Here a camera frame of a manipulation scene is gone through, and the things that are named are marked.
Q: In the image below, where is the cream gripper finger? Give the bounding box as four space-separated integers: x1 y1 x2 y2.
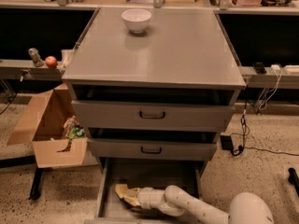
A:
125 188 140 197
124 197 140 207

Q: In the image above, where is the yellow sponge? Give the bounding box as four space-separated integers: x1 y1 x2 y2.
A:
115 184 129 199

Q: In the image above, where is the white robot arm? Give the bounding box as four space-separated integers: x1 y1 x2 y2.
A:
115 184 275 224

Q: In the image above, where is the grey open bottom drawer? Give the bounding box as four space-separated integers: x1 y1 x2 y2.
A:
84 158 206 224

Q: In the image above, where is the grey middle drawer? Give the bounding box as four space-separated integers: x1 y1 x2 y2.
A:
88 138 217 161

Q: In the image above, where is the grey top drawer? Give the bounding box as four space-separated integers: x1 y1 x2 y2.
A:
72 100 235 133

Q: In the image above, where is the grey drawer cabinet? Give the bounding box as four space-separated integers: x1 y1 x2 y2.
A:
61 7 247 179

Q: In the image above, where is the green snack packet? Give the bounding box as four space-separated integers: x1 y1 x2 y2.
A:
65 126 86 139

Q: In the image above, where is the black power adapter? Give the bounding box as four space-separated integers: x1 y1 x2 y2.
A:
221 135 234 151

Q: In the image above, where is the black table leg base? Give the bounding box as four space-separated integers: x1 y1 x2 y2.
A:
29 168 43 201

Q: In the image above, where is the brown cardboard box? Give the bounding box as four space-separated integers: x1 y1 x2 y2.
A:
7 84 97 168

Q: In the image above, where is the black cylinder on floor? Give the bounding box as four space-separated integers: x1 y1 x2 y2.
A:
288 168 299 196

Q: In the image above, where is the red apple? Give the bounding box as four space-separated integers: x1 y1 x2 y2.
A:
45 56 58 68

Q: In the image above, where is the black remote device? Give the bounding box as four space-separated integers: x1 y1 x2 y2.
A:
252 63 266 75

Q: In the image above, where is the small grey figurine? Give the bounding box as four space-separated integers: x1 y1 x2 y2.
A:
28 48 44 67

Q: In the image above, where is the white ceramic bowl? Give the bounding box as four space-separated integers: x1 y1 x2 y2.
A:
121 8 151 34

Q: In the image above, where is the white power strip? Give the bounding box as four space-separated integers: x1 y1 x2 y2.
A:
271 64 299 75

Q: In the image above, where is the black floor cable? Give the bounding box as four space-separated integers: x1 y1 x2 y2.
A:
231 101 299 158

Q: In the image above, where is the grey side shelf rail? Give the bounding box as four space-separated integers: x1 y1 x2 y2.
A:
0 60 63 81

